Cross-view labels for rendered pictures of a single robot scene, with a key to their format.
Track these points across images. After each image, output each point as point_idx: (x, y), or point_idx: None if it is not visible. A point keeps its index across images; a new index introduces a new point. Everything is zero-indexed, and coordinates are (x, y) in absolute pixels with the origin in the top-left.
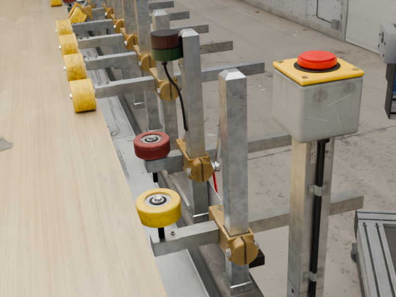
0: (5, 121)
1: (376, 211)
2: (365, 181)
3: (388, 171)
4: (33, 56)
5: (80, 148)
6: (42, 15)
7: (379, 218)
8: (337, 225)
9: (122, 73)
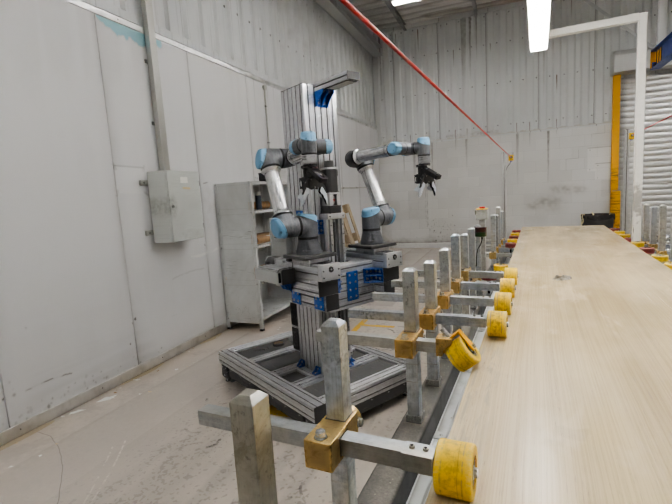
0: (558, 286)
1: (307, 402)
2: (199, 488)
3: (168, 485)
4: (540, 323)
5: (520, 275)
6: (514, 435)
7: (314, 399)
8: (289, 467)
9: (439, 366)
